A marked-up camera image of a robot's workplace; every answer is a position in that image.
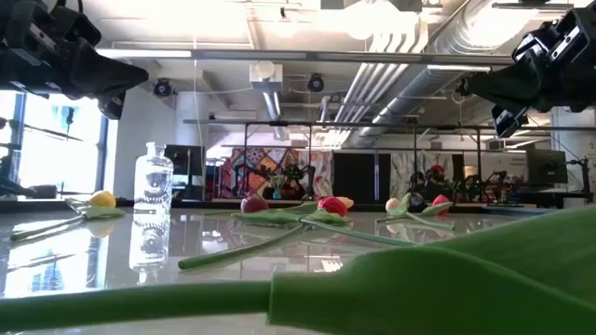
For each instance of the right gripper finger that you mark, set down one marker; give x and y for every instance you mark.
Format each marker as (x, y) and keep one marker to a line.
(517, 76)
(517, 95)

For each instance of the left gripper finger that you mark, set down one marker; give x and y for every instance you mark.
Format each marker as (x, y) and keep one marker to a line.
(102, 84)
(102, 60)

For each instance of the pale peach artificial tulip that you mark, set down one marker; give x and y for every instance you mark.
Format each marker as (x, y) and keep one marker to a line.
(392, 205)

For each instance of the dark red artificial tulip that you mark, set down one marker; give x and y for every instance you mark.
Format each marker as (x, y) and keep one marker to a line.
(253, 204)

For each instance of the clear glass bottle vase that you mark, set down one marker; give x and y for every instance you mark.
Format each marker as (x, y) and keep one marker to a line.
(153, 181)

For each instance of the black ceiling spotlight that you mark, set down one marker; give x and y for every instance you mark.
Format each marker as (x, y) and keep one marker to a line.
(315, 83)
(162, 87)

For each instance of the black computer monitor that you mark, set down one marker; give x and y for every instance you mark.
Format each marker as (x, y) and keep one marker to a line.
(186, 160)
(545, 166)

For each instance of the large bright window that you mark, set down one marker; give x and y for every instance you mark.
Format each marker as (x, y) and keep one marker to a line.
(56, 149)

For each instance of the person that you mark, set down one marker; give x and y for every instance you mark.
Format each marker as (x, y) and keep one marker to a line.
(437, 169)

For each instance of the dark box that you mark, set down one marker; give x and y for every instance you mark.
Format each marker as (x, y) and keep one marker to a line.
(44, 191)

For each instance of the white leaf print curtain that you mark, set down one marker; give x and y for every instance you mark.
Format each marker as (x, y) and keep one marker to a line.
(400, 172)

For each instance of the white ceiling pipe bundle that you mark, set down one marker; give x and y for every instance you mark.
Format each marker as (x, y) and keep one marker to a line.
(368, 84)

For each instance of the white ceiling box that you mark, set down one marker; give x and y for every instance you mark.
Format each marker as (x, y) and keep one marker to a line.
(265, 74)

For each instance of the black cabinet panel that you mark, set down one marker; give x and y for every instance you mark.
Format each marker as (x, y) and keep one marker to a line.
(361, 178)

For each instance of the grey overhead rig crossbar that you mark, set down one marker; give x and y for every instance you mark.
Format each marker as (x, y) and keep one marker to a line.
(279, 56)

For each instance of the colourful patchwork tapestry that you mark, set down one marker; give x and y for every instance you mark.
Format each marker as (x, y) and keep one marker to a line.
(267, 165)

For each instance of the silver spiral ventilation duct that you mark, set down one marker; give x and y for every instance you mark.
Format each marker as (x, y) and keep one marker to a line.
(419, 88)

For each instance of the black metal rack frame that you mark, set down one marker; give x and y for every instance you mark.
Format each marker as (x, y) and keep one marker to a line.
(279, 124)

